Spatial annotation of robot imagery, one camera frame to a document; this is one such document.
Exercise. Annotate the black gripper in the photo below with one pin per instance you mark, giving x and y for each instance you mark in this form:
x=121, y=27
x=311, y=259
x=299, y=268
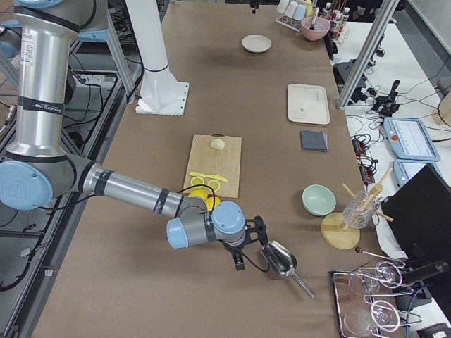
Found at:
x=234, y=251

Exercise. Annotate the white steamed bun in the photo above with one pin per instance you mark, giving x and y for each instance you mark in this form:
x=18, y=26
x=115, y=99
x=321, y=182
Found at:
x=217, y=144

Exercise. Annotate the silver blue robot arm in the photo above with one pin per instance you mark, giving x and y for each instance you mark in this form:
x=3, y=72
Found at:
x=36, y=169

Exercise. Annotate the metal tray with glasses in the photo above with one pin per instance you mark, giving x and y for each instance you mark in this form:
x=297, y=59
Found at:
x=365, y=300

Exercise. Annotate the cream rectangular tray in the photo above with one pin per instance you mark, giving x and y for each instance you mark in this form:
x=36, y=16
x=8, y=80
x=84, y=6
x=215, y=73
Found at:
x=308, y=104

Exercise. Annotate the metal scoop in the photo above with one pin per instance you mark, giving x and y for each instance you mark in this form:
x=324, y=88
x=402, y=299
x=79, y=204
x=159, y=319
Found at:
x=284, y=264

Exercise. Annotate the whole yellow lemon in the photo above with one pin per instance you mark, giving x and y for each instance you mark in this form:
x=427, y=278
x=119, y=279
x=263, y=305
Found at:
x=212, y=202
x=201, y=193

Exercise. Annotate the mint green bowl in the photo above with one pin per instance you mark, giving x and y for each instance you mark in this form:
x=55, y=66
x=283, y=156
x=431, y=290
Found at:
x=318, y=200

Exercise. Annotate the lemon slice near knife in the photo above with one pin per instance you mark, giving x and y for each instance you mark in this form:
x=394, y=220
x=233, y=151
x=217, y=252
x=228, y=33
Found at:
x=196, y=180

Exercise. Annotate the wooden cup tree stand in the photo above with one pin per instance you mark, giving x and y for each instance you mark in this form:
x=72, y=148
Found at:
x=340, y=235

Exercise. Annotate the yellow plastic knife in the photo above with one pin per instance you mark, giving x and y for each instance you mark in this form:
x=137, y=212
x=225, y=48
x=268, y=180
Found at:
x=210, y=176

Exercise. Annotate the bamboo cutting board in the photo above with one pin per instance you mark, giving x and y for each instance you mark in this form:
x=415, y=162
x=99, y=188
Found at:
x=226, y=163

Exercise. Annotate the clear glass cup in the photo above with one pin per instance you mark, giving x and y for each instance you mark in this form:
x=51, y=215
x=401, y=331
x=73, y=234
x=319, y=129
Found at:
x=357, y=217

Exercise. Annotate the grey folded cloth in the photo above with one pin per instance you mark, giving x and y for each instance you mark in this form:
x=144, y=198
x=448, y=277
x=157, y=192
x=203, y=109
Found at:
x=314, y=140

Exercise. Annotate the blue teach pendant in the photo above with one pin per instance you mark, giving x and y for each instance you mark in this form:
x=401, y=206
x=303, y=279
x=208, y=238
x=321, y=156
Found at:
x=404, y=169
x=409, y=139

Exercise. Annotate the black monitor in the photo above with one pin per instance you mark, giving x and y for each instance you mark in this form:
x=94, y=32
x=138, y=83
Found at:
x=421, y=216

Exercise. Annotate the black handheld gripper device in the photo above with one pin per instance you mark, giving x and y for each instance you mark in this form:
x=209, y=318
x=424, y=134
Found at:
x=387, y=105

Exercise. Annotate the cream round plate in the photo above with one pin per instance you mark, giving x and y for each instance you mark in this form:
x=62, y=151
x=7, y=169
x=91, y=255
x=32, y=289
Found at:
x=256, y=43

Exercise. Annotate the pink bowl with ice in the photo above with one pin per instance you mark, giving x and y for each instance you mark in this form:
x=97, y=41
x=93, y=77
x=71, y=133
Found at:
x=321, y=28

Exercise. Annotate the white cup rack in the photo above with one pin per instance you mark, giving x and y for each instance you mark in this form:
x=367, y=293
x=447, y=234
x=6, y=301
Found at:
x=291, y=13

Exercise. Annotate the metal muddler stick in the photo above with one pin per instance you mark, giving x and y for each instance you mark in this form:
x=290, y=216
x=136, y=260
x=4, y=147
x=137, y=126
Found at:
x=314, y=18

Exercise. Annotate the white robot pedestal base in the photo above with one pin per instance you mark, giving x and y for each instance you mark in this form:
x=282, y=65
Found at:
x=160, y=92

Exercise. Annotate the aluminium frame post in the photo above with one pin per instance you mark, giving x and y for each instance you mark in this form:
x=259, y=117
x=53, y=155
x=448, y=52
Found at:
x=371, y=42

